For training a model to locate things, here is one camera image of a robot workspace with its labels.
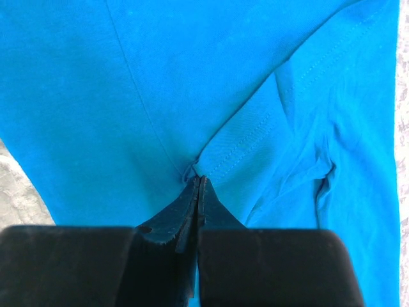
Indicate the teal blue t shirt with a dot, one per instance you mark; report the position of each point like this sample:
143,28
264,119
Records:
286,106

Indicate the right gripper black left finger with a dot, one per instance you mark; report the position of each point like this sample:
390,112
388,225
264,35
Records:
153,264

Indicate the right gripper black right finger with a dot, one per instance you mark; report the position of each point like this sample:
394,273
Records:
240,266

